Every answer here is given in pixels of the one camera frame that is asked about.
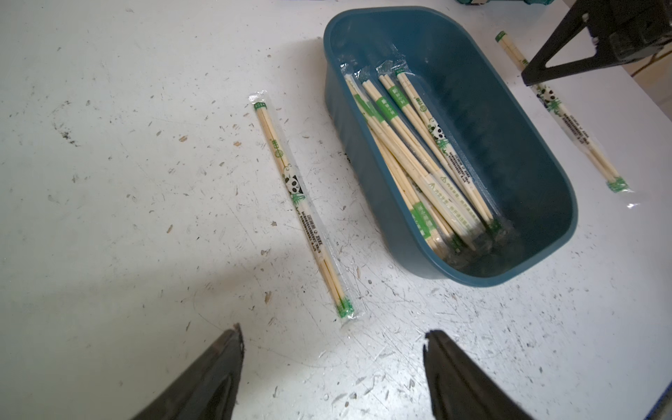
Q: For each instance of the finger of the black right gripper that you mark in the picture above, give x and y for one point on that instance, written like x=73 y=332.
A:
x=601 y=34

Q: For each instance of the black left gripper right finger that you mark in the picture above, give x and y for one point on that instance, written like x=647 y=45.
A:
x=459 y=388

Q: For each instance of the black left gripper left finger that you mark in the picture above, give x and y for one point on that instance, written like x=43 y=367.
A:
x=208 y=388

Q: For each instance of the teal plastic storage box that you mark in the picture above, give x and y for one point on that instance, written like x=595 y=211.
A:
x=489 y=126

